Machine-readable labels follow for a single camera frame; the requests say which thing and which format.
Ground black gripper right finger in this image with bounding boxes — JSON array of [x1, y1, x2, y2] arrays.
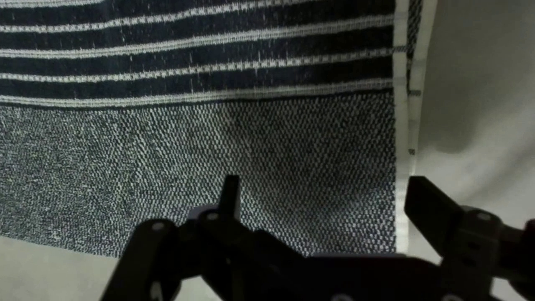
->
[[403, 174, 535, 301]]

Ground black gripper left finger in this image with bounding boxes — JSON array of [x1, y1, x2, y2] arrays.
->
[[99, 174, 315, 301]]

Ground dark blue striped towel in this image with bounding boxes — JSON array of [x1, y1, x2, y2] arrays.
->
[[0, 0, 440, 259]]

